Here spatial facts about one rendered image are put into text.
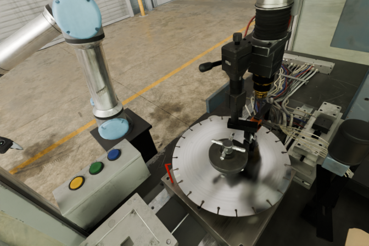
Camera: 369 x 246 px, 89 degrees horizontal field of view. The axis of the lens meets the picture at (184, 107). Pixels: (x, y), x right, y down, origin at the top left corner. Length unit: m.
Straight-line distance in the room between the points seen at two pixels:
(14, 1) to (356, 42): 6.04
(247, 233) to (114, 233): 0.34
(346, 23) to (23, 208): 0.73
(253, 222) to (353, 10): 0.52
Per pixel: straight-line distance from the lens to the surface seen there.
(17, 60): 0.86
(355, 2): 0.50
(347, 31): 0.51
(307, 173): 0.76
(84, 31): 0.63
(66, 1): 0.63
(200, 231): 0.70
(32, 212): 0.54
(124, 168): 0.71
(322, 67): 1.38
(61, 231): 0.62
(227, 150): 0.54
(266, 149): 0.61
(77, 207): 0.72
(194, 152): 0.59
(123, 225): 0.61
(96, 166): 0.74
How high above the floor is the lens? 1.43
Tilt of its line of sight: 40 degrees down
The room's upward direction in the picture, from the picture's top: 11 degrees counter-clockwise
